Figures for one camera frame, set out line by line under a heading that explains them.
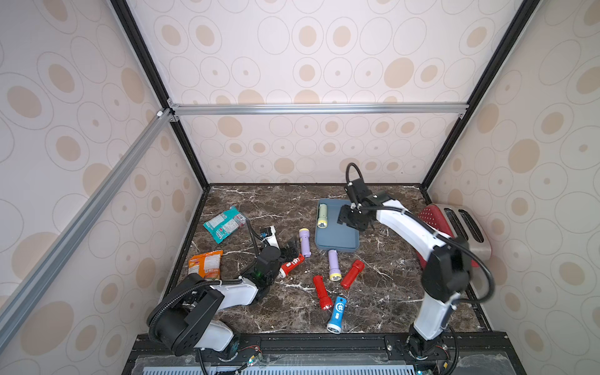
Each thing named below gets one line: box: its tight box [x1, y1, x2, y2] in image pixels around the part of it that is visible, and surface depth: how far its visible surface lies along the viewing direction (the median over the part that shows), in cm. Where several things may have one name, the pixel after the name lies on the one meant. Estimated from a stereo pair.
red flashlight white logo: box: [278, 253, 306, 279], surface depth 90 cm
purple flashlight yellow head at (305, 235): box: [299, 228, 312, 258], surface depth 99 cm
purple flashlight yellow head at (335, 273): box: [328, 249, 343, 282], surface depth 91 cm
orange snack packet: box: [188, 250, 224, 280], surface depth 91 cm
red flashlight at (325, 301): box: [312, 275, 333, 311], surface depth 85 cm
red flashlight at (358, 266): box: [340, 259, 365, 291], surface depth 89 cm
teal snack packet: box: [203, 206, 247, 245], surface depth 105 cm
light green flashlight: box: [317, 203, 329, 229], surface depth 105 cm
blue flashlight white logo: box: [326, 296, 348, 335], surface depth 80 cm
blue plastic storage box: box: [314, 198, 361, 253], surface depth 99 cm
